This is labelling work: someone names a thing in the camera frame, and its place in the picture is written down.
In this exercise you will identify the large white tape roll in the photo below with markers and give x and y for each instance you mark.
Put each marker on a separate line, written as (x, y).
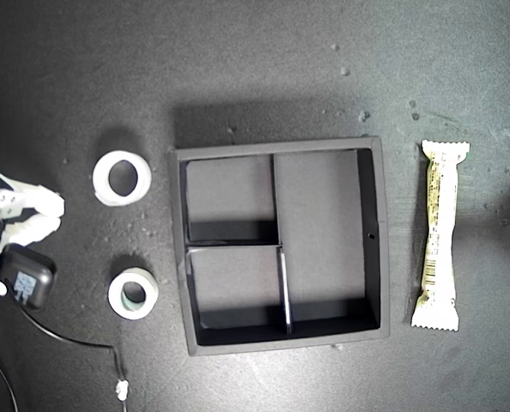
(100, 178)

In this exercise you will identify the cream snack bar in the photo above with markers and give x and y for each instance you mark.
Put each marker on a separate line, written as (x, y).
(441, 236)

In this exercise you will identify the small white tape roll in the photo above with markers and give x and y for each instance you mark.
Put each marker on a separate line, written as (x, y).
(114, 294)

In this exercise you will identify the black compartment tray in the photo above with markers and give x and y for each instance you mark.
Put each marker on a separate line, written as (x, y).
(323, 236)

